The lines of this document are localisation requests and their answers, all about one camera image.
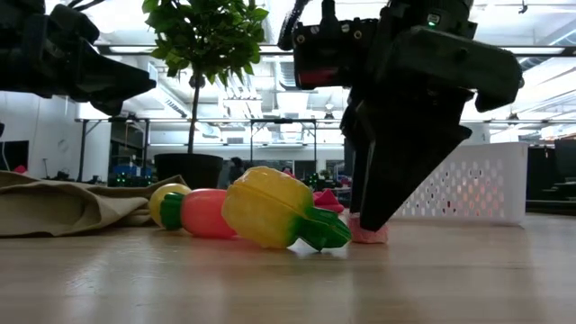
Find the red cloth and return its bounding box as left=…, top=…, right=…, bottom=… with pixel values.
left=312, top=187, right=347, bottom=215

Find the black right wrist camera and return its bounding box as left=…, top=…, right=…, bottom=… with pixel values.
left=292, top=0, right=382, bottom=90

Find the yellow toy lemon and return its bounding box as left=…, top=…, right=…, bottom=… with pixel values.
left=148, top=182, right=194, bottom=228

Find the black cable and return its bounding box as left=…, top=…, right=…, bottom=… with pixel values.
left=277, top=0, right=311, bottom=51

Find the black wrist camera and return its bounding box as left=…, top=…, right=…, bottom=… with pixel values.
left=292, top=0, right=382, bottom=90
left=44, top=2, right=101, bottom=46

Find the white plastic basket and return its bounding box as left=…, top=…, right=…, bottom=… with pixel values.
left=390, top=141, right=530, bottom=226

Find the green leafy plant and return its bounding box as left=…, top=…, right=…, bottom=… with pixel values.
left=141, top=0, right=270, bottom=157

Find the beige cloth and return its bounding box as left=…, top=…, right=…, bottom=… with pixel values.
left=0, top=169, right=188, bottom=239

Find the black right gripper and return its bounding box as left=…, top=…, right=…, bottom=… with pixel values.
left=339, top=25, right=526, bottom=233

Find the orange toy carrot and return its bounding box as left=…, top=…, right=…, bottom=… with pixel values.
left=159, top=187, right=239, bottom=239

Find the black plant pot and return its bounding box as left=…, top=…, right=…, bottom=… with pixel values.
left=153, top=152, right=225, bottom=190

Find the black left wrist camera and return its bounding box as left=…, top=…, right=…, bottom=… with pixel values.
left=44, top=2, right=101, bottom=46

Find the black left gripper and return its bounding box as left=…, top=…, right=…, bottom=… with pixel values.
left=0, top=0, right=158, bottom=117

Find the pink toy fruit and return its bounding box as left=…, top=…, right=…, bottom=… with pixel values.
left=348, top=211, right=390, bottom=245

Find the orange toy fruit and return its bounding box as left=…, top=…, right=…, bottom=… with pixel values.
left=220, top=166, right=353, bottom=252

